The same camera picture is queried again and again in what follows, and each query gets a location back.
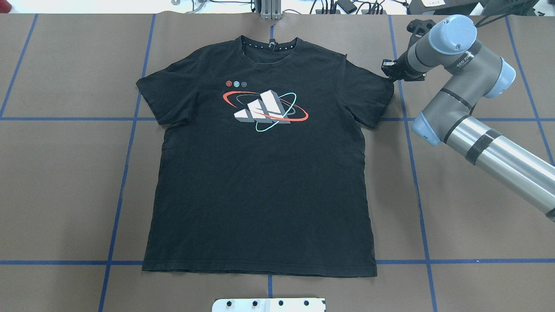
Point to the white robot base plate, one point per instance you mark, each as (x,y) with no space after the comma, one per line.
(270,305)

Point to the black graphic t-shirt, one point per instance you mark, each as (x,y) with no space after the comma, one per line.
(262,164)

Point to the aluminium frame post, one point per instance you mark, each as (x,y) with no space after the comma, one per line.
(269,9)

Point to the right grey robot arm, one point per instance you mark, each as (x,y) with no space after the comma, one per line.
(476,72)

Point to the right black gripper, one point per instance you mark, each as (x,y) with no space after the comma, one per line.
(399,68)

